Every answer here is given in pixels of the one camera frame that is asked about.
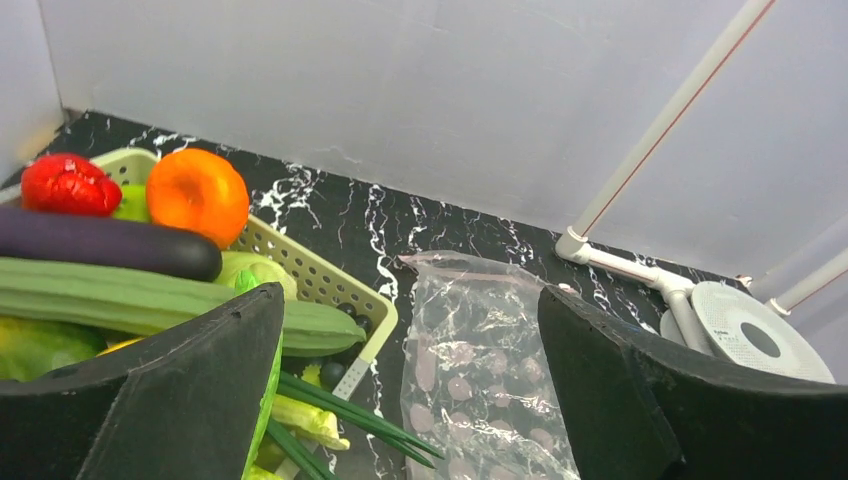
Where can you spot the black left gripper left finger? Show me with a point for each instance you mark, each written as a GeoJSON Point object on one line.
{"type": "Point", "coordinates": [182, 404]}

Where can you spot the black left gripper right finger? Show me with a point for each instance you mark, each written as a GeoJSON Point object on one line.
{"type": "Point", "coordinates": [637, 406]}

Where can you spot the clear zip top bag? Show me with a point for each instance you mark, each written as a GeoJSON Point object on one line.
{"type": "Point", "coordinates": [476, 383]}

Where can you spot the green ridged loofah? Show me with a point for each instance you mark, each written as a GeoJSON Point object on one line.
{"type": "Point", "coordinates": [145, 303]}

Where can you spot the green chives bunch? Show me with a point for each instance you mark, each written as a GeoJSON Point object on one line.
{"type": "Point", "coordinates": [390, 434]}

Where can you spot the green lettuce leaf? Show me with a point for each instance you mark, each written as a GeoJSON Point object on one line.
{"type": "Point", "coordinates": [306, 423]}

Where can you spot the pale green cabbage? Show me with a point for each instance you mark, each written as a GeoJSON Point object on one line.
{"type": "Point", "coordinates": [263, 269]}

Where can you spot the yellow green mango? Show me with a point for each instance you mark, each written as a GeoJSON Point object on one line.
{"type": "Point", "coordinates": [32, 348]}

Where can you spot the cream perforated plastic basket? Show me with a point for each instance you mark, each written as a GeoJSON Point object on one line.
{"type": "Point", "coordinates": [318, 279]}

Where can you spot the orange fruit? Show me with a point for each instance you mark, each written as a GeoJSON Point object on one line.
{"type": "Point", "coordinates": [199, 191]}

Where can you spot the purple eggplant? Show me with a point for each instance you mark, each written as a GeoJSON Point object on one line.
{"type": "Point", "coordinates": [108, 242]}

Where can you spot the red pepper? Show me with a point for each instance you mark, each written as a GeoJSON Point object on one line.
{"type": "Point", "coordinates": [69, 184]}

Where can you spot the white pipe frame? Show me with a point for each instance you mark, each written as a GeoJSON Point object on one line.
{"type": "Point", "coordinates": [747, 161]}

